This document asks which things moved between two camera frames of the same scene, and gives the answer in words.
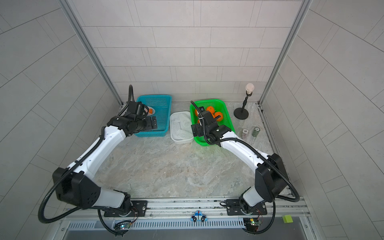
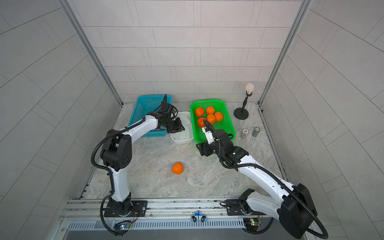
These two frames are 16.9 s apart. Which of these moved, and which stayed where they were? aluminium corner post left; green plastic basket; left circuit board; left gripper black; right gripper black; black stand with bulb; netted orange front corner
Moved: right gripper black; left gripper black
Stayed: netted orange front corner; green plastic basket; left circuit board; black stand with bulb; aluminium corner post left
